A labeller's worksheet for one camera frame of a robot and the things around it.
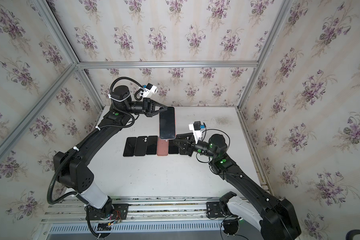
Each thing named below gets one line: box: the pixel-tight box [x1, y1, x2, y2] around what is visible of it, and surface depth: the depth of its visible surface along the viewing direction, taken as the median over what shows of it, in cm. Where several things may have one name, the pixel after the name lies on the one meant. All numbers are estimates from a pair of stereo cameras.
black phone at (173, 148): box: [168, 139, 179, 154], surface depth 95 cm
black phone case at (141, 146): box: [134, 136, 148, 156], surface depth 98 cm
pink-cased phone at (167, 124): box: [159, 106, 176, 140], surface depth 65 cm
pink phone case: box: [157, 136, 169, 156], surface depth 99 cm
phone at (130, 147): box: [123, 137, 137, 157], surface depth 98 cm
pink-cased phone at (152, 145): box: [146, 135, 158, 155], surface depth 100 cm
